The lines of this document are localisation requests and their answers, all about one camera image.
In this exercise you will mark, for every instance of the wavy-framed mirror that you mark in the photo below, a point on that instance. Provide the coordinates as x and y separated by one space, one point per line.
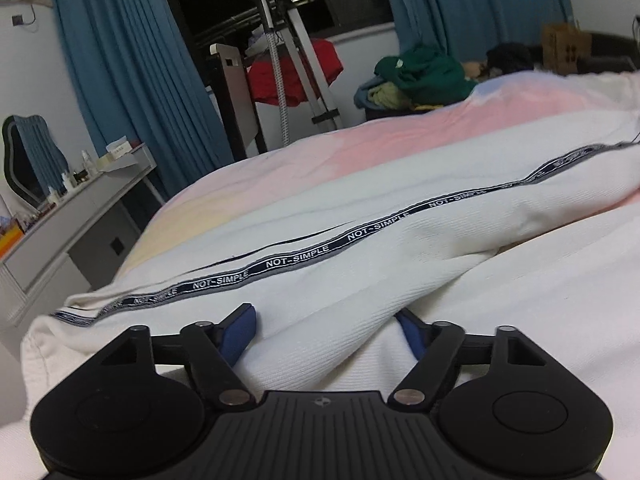
35 160

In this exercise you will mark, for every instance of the pastel tie-dye blanket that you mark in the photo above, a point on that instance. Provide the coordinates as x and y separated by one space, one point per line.
310 160

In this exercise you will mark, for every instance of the garment steamer stand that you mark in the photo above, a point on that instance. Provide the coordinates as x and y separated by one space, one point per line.
295 70

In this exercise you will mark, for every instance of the green garment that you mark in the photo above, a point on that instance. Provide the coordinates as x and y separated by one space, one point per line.
425 77

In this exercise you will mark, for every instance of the dark clothing pile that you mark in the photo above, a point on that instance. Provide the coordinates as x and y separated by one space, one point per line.
512 60

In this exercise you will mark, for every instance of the red garment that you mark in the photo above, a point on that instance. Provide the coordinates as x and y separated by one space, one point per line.
265 80

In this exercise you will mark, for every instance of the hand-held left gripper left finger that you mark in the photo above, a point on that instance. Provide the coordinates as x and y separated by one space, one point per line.
237 332

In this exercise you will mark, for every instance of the brown paper bag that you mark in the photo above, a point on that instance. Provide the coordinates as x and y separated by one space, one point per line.
565 50

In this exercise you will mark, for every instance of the black sofa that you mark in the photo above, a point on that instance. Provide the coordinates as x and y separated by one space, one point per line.
612 50

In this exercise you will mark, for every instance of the orange tray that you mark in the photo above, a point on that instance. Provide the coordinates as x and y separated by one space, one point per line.
10 242

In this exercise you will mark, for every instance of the pile of mixed clothes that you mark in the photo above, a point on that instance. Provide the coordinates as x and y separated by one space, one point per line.
382 92

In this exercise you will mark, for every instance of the wall socket with plug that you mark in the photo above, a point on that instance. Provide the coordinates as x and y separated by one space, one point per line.
18 19

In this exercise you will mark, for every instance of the white tissue box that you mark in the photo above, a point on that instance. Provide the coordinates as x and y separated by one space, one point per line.
120 147

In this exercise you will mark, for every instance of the white pants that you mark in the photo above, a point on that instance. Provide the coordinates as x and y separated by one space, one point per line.
400 260

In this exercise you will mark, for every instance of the white dressing table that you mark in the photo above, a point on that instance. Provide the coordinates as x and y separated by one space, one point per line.
65 240

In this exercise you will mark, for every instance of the blue curtain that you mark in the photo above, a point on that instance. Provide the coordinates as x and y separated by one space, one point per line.
475 0
135 85

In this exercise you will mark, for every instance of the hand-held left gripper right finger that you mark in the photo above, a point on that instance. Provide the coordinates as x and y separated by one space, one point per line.
412 335

